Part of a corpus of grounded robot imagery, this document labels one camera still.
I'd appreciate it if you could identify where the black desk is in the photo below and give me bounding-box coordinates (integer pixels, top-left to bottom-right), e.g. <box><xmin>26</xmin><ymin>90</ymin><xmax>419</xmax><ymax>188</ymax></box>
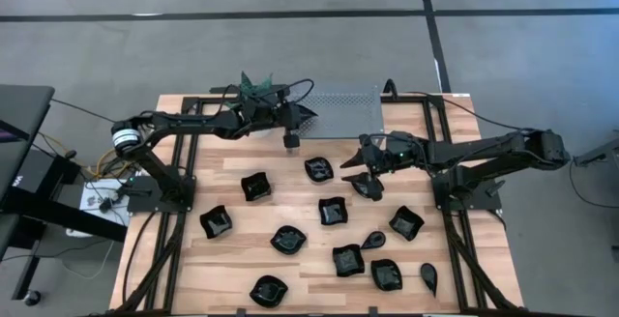
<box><xmin>0</xmin><ymin>83</ymin><xmax>130</xmax><ymax>308</ymax></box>

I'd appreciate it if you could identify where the black flat bar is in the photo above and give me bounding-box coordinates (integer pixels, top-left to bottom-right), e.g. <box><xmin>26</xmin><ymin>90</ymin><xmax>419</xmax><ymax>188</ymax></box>
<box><xmin>209</xmin><ymin>83</ymin><xmax>243</xmax><ymax>96</ymax></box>

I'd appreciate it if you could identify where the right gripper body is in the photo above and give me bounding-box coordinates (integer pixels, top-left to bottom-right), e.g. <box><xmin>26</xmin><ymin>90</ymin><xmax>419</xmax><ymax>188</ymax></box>
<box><xmin>360</xmin><ymin>131</ymin><xmax>427</xmax><ymax>173</ymax></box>

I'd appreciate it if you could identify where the black floor cable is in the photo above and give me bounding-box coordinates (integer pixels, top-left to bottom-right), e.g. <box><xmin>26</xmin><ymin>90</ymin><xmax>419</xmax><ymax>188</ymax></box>
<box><xmin>564</xmin><ymin>159</ymin><xmax>619</xmax><ymax>215</ymax></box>

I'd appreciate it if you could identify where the black aluminium table frame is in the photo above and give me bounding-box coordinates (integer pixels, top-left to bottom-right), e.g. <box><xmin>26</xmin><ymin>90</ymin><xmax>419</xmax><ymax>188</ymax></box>
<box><xmin>108</xmin><ymin>93</ymin><xmax>523</xmax><ymax>317</ymax></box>

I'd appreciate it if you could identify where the thin black cable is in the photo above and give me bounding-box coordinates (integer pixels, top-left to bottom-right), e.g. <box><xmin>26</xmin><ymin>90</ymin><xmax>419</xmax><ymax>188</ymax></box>
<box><xmin>50</xmin><ymin>97</ymin><xmax>120</xmax><ymax>126</ymax></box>

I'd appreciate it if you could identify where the black square mini plate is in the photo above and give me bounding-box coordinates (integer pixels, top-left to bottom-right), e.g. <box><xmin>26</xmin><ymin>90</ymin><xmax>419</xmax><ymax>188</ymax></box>
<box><xmin>331</xmin><ymin>244</ymin><xmax>367</xmax><ymax>278</ymax></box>
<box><xmin>317</xmin><ymin>196</ymin><xmax>349</xmax><ymax>227</ymax></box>
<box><xmin>240</xmin><ymin>171</ymin><xmax>273</xmax><ymax>203</ymax></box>
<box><xmin>199</xmin><ymin>204</ymin><xmax>234</xmax><ymax>240</ymax></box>
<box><xmin>388</xmin><ymin>205</ymin><xmax>426</xmax><ymax>243</ymax></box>

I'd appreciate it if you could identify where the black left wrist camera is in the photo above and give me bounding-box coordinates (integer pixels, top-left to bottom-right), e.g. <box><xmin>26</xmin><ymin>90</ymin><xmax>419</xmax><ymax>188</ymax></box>
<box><xmin>281</xmin><ymin>130</ymin><xmax>301</xmax><ymax>150</ymax></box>

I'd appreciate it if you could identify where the grey stand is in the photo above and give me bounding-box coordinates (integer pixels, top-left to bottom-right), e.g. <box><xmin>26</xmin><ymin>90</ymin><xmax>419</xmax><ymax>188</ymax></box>
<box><xmin>573</xmin><ymin>130</ymin><xmax>619</xmax><ymax>168</ymax></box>

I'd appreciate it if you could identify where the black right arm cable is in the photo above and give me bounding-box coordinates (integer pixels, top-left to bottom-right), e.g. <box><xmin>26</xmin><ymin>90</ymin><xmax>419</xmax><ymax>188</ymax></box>
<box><xmin>383</xmin><ymin>78</ymin><xmax>528</xmax><ymax>132</ymax></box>

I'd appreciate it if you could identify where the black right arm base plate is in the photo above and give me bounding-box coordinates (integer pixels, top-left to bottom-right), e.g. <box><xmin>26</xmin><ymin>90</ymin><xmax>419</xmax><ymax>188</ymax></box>
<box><xmin>431</xmin><ymin>171</ymin><xmax>503</xmax><ymax>212</ymax></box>

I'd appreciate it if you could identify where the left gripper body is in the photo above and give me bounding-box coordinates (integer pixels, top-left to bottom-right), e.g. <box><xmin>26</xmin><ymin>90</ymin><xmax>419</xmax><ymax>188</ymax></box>
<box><xmin>239</xmin><ymin>97</ymin><xmax>300</xmax><ymax>137</ymax></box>

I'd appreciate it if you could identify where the grey perforated metal shelf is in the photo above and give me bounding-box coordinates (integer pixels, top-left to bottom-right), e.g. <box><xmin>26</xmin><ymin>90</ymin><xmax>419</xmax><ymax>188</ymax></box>
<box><xmin>285</xmin><ymin>83</ymin><xmax>386</xmax><ymax>140</ymax></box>

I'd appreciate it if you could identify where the black teardrop mini plate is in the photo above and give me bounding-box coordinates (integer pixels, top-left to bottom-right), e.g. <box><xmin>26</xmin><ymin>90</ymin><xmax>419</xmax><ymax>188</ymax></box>
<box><xmin>419</xmin><ymin>262</ymin><xmax>439</xmax><ymax>298</ymax></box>
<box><xmin>359</xmin><ymin>230</ymin><xmax>388</xmax><ymax>251</ymax></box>

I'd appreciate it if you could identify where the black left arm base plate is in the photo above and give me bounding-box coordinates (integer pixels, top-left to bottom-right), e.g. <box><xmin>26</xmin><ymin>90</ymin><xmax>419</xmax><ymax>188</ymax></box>
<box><xmin>126</xmin><ymin>175</ymin><xmax>197</xmax><ymax>214</ymax></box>

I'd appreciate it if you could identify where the snake plant in white pot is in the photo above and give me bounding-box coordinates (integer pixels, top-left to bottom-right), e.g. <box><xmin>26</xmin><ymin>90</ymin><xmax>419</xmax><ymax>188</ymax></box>
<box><xmin>236</xmin><ymin>70</ymin><xmax>277</xmax><ymax>101</ymax></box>

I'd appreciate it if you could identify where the black leaf-shaped mini plate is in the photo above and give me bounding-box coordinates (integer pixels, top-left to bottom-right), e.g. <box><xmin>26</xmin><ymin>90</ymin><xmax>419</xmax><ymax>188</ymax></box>
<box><xmin>348</xmin><ymin>171</ymin><xmax>386</xmax><ymax>203</ymax></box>
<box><xmin>249</xmin><ymin>274</ymin><xmax>289</xmax><ymax>309</ymax></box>
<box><xmin>369</xmin><ymin>258</ymin><xmax>404</xmax><ymax>293</ymax></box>
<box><xmin>269</xmin><ymin>224</ymin><xmax>309</xmax><ymax>256</ymax></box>
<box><xmin>303</xmin><ymin>156</ymin><xmax>336</xmax><ymax>184</ymax></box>

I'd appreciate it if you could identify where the thick black cable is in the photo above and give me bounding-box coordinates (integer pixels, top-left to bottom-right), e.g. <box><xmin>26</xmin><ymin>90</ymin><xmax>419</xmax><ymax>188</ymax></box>
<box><xmin>121</xmin><ymin>210</ymin><xmax>159</xmax><ymax>308</ymax></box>

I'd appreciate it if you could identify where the black left wrist camera cable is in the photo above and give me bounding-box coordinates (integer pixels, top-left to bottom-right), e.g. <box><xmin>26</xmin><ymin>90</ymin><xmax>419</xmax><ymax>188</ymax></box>
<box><xmin>270</xmin><ymin>77</ymin><xmax>316</xmax><ymax>110</ymax></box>

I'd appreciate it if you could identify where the white power strip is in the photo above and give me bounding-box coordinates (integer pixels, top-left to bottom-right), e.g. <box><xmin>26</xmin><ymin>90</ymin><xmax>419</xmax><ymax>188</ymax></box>
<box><xmin>78</xmin><ymin>178</ymin><xmax>131</xmax><ymax>225</ymax></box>

